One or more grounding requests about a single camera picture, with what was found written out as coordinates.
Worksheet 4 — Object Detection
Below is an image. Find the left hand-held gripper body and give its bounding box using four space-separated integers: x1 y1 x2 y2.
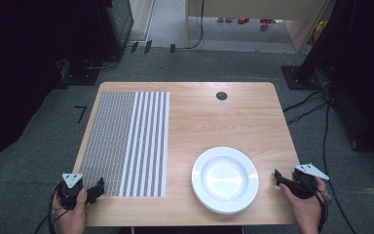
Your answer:
56 172 85 211

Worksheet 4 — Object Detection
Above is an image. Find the long black floor cable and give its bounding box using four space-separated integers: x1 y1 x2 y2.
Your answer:
320 102 358 234

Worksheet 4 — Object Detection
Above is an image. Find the pale floor cable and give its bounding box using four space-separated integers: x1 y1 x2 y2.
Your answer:
87 56 121 70

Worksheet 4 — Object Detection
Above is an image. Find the grey striped woven placemat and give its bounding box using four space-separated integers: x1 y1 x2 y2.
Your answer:
79 91 171 198

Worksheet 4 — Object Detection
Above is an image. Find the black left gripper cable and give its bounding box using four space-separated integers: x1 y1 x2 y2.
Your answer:
33 183 69 234

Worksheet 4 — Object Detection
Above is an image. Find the yellow object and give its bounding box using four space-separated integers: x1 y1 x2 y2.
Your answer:
312 20 328 43

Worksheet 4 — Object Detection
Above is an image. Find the glass door cabinet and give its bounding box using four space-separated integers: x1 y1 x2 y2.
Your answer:
105 0 134 60

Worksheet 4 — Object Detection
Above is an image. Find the black stand base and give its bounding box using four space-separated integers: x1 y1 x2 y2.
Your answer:
59 58 101 87
280 64 324 91

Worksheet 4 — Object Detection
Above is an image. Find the person's right hand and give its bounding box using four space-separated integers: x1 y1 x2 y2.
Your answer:
279 176 327 234

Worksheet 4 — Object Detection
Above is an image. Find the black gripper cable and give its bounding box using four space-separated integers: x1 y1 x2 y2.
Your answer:
315 186 331 234
33 183 69 234

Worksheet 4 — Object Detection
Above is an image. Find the light wooden desk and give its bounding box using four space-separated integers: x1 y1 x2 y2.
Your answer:
184 0 336 54

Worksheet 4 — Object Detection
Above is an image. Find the dark curtain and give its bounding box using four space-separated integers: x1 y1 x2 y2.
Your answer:
0 0 111 172
300 0 374 165

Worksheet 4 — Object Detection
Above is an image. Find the person's left hand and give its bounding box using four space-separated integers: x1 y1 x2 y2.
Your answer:
52 187 90 234

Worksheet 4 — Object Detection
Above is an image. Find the black hanging cable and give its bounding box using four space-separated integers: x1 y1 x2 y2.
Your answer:
185 0 206 51

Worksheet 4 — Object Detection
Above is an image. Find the white plate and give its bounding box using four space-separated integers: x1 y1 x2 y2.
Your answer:
191 146 260 213
193 189 257 215

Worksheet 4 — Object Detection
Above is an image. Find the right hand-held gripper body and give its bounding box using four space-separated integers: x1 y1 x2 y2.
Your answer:
291 163 331 200

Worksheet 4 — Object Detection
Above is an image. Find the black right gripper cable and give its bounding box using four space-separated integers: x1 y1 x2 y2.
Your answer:
315 186 331 234

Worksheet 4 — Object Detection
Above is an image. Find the black angled floor tape mark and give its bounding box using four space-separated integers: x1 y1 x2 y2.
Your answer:
74 104 88 125

